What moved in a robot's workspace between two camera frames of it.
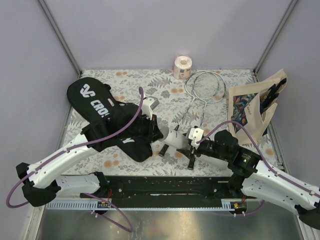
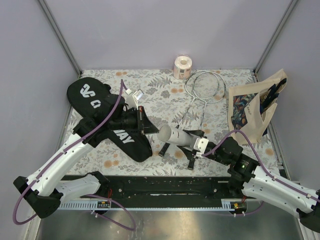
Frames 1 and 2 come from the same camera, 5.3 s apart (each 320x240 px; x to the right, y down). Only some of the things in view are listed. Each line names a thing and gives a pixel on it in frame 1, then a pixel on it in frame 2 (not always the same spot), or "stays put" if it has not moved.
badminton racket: [208, 87] stays put
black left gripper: [154, 131] -> [145, 125]
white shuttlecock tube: [174, 138] stays put
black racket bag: [92, 100] stays put
